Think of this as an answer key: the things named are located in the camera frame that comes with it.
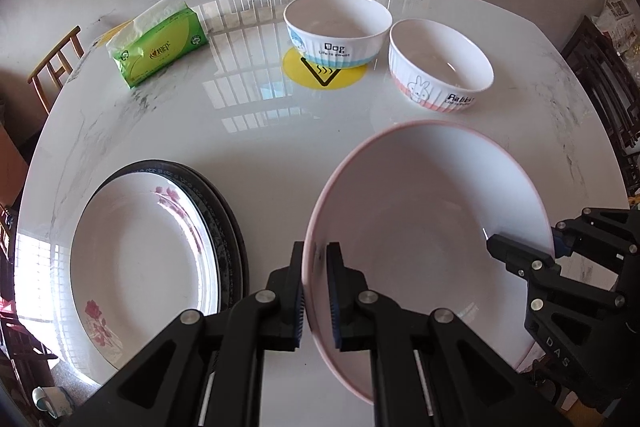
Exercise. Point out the large blue floral plate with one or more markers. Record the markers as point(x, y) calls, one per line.
point(157, 166)

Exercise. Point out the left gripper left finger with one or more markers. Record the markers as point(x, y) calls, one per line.
point(237, 340)

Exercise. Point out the white bowl rabbit print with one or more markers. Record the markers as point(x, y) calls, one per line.
point(436, 66)

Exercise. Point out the dark chairs at right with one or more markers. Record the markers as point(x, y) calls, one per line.
point(612, 91)

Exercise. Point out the dark wooden side chair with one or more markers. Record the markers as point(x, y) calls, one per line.
point(28, 356)

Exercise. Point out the green tissue pack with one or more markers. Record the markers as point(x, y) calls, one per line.
point(156, 38)

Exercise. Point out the white plate pink flowers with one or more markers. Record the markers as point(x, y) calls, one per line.
point(141, 254)

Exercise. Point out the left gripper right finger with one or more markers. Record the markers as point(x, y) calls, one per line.
point(364, 320)

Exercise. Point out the yellow round warning sticker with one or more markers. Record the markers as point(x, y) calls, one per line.
point(318, 77)

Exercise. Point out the light wooden chair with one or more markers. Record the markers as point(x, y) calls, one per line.
point(56, 67)

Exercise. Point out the small blue floral plate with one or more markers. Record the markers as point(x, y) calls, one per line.
point(227, 250)

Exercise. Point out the large pink bowl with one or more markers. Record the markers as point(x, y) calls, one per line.
point(412, 209)

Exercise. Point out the white bowl dog print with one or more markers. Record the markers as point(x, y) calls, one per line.
point(337, 34)

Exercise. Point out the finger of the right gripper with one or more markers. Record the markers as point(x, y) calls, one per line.
point(605, 236)
point(520, 259)

